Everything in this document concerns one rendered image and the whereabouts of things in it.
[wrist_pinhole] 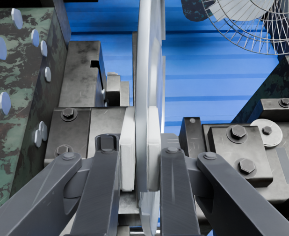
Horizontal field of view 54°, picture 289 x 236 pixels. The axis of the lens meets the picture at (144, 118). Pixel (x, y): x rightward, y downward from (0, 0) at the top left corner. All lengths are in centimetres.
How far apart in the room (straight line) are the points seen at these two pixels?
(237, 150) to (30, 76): 32
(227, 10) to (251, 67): 130
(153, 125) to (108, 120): 24
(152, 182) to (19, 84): 27
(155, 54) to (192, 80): 194
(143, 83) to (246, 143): 33
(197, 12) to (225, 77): 62
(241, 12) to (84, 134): 89
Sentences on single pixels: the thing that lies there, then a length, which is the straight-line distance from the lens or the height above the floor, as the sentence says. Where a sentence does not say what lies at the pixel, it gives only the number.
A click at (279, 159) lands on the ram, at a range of 53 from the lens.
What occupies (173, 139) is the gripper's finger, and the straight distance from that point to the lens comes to 17.
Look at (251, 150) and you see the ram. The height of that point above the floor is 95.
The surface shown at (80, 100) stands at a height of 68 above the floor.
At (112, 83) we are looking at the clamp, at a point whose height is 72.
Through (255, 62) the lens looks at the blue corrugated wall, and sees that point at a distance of 248.
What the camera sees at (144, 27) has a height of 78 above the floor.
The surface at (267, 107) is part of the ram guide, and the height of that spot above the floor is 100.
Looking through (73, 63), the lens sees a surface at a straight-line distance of 53.
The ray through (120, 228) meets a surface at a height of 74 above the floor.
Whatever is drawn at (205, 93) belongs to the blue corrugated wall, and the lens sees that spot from 211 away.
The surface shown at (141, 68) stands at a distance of 18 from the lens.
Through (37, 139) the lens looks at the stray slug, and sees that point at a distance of 38.
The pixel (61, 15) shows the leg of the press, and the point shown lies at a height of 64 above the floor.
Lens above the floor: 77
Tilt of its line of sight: 1 degrees up
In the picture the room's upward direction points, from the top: 89 degrees clockwise
